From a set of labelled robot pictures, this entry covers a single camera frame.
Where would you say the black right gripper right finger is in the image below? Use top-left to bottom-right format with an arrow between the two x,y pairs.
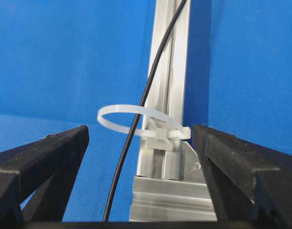
193,125 -> 292,227

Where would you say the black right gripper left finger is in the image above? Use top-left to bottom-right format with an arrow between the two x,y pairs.
0,125 -> 89,223

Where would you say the black wire with plug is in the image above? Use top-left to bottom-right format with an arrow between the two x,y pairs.
102,0 -> 187,222

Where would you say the white zip tie loop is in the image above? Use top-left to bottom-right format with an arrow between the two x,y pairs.
97,104 -> 191,151

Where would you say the silver aluminium extrusion frame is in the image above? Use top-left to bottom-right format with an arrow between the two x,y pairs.
130,0 -> 216,222

